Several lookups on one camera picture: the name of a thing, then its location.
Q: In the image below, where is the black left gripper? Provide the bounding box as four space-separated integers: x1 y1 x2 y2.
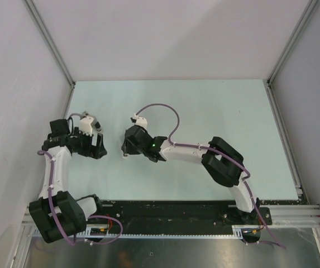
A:
72 127 107 159

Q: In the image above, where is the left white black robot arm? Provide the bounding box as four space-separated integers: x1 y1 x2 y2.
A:
28 113 107 243

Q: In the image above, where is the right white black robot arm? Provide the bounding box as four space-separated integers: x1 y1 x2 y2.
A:
121 125 259 224

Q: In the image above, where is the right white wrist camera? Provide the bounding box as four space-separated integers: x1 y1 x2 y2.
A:
131 114 148 130

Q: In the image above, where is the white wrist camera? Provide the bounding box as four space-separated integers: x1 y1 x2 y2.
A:
131 114 148 130
79 111 102 136

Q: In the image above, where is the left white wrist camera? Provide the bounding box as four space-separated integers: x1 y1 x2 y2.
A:
79 111 102 136

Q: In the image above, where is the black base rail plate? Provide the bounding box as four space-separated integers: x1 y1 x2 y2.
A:
100 200 272 237

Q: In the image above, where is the white slotted cable duct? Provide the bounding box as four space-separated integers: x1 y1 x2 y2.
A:
30 224 246 241

